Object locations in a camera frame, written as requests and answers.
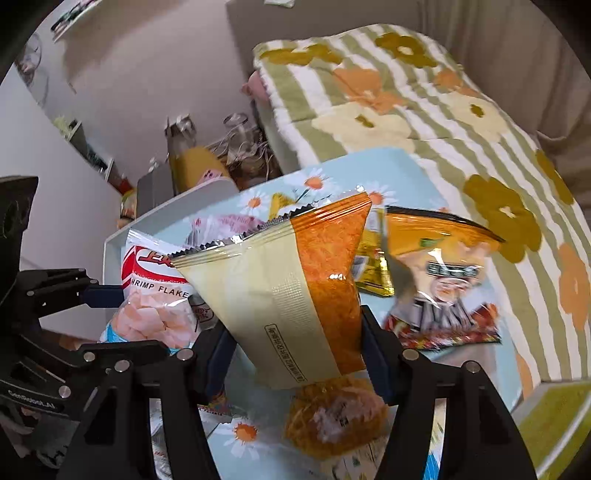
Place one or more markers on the shiny yellow snack packet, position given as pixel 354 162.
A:
pixel 371 272

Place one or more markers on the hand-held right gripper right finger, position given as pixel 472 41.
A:
pixel 378 360

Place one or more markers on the daisy print tablecloth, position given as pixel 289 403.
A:
pixel 406 184

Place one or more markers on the grey box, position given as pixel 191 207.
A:
pixel 154 194

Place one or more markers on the clear lattice pastry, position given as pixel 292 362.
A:
pixel 332 415

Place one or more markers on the beige curtain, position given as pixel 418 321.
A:
pixel 531 69

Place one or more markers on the orange and cream snack bag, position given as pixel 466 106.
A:
pixel 277 295

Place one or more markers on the white red shrimp chip bag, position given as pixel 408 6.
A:
pixel 147 314

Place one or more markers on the striped floral blanket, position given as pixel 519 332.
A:
pixel 415 115

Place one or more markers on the clear glass jar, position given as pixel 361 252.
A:
pixel 244 143

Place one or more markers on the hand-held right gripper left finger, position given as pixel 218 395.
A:
pixel 219 364

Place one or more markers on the white cabinet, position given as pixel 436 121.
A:
pixel 69 207

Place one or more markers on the green corn print box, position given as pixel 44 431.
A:
pixel 558 424

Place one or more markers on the pink soft item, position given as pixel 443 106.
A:
pixel 255 86

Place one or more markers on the white standing fan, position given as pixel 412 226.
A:
pixel 32 60

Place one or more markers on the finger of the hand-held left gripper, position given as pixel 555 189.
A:
pixel 108 296
pixel 134 350

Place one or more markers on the pink snack packet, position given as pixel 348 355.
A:
pixel 221 228

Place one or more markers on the white wall shelf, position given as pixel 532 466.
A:
pixel 74 18

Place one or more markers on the white storage tray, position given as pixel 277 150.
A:
pixel 198 196

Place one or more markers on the orange cartoon print snack packet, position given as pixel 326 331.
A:
pixel 443 277

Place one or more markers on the orange juice bottle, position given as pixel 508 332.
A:
pixel 191 161

